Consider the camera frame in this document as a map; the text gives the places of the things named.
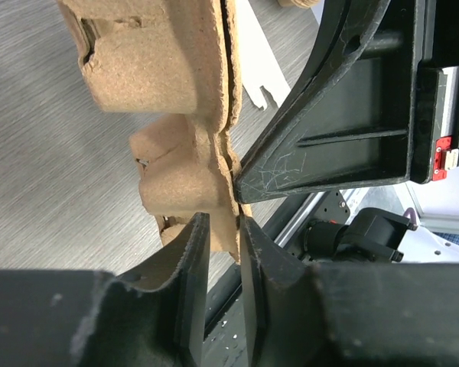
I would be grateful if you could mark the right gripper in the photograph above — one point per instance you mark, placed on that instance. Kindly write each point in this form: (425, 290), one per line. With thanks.
(347, 122)

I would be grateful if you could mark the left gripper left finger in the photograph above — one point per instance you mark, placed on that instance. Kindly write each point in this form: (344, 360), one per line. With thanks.
(152, 315)

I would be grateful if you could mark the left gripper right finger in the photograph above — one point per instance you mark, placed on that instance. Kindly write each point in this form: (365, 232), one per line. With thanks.
(343, 313)

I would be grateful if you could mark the white wrapped straws bundle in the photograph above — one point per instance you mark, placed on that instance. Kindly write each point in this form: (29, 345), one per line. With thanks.
(259, 67)

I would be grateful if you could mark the brown cardboard cup carrier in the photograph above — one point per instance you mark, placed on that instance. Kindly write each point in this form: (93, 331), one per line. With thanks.
(298, 3)

